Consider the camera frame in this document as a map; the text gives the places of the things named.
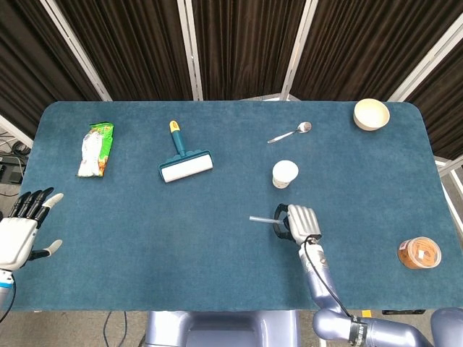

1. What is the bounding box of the robot torso base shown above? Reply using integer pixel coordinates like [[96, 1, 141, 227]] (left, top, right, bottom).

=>
[[143, 309, 302, 347]]

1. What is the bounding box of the cream bowl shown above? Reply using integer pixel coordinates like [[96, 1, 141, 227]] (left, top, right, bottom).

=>
[[353, 98, 391, 132]]

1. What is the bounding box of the black floor cable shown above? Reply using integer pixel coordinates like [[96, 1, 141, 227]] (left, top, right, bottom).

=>
[[102, 310, 129, 347]]

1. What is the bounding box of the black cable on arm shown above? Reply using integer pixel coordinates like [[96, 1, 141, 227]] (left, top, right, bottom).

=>
[[0, 274, 17, 325], [302, 235, 354, 319]]

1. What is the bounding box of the teal lint roller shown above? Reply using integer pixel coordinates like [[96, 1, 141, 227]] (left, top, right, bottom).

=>
[[158, 120, 215, 184]]

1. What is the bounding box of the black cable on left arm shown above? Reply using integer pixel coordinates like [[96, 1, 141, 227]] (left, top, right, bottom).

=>
[[0, 274, 17, 325]]

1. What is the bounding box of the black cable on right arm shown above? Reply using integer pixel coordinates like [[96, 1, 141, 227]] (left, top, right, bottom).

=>
[[302, 235, 354, 319]]

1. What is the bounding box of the transparent straw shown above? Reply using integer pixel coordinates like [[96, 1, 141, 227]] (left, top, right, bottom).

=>
[[249, 215, 285, 225]]

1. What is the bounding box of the black equipment on floor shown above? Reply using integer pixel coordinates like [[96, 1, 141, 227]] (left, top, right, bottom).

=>
[[0, 152, 28, 186]]

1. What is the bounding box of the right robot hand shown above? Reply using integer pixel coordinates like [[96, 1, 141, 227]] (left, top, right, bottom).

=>
[[272, 203, 323, 244]]

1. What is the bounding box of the dark pleated curtain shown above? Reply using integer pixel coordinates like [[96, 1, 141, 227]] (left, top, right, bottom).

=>
[[0, 0, 463, 160]]

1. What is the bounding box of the metal spoon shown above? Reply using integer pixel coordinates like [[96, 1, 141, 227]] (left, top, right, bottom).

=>
[[267, 121, 313, 145]]

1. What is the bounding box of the green white snack packet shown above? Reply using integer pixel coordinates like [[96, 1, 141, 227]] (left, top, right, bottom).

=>
[[75, 121, 115, 179]]

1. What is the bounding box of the white frame post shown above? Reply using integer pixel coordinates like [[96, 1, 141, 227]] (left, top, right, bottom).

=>
[[176, 0, 205, 101], [386, 14, 463, 103], [0, 114, 34, 149], [38, 0, 113, 102], [280, 0, 320, 101]]

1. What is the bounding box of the blue table cloth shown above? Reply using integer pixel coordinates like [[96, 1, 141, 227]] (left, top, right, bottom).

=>
[[7, 100, 456, 313]]

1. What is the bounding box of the clear tub with orange contents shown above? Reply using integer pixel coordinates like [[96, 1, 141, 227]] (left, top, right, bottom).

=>
[[397, 236, 443, 270]]

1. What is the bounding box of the white paper cup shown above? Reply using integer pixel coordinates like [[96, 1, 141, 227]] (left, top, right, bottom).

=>
[[271, 160, 300, 189]]

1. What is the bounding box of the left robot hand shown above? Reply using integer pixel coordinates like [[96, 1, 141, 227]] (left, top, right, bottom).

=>
[[0, 187, 65, 273]]

